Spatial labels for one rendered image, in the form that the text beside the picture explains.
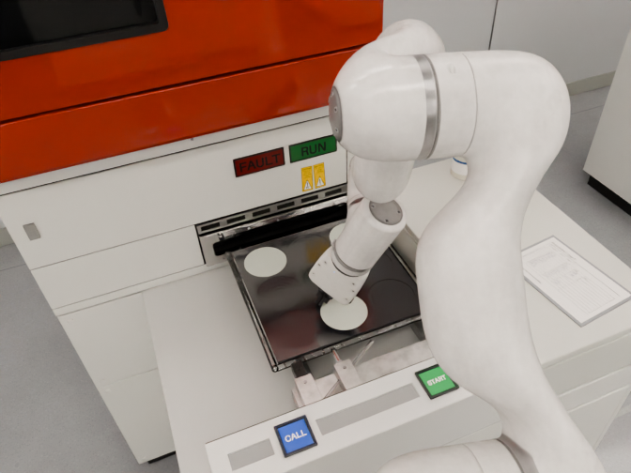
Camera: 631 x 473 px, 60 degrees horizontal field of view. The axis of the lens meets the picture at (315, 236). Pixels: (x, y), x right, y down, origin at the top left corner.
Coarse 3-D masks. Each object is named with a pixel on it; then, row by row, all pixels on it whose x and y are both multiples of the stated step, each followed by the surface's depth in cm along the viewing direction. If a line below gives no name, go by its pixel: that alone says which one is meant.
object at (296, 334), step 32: (288, 256) 129; (384, 256) 127; (256, 288) 121; (288, 288) 121; (384, 288) 120; (416, 288) 119; (288, 320) 114; (320, 320) 114; (384, 320) 113; (288, 352) 108
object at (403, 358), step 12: (408, 348) 110; (420, 348) 110; (372, 360) 108; (384, 360) 108; (396, 360) 108; (408, 360) 108; (420, 360) 108; (360, 372) 106; (372, 372) 106; (384, 372) 106; (324, 384) 105; (324, 396) 103
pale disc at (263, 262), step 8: (264, 248) 131; (272, 248) 131; (248, 256) 129; (256, 256) 129; (264, 256) 129; (272, 256) 129; (280, 256) 129; (248, 264) 127; (256, 264) 127; (264, 264) 127; (272, 264) 127; (280, 264) 127; (256, 272) 125; (264, 272) 125; (272, 272) 125
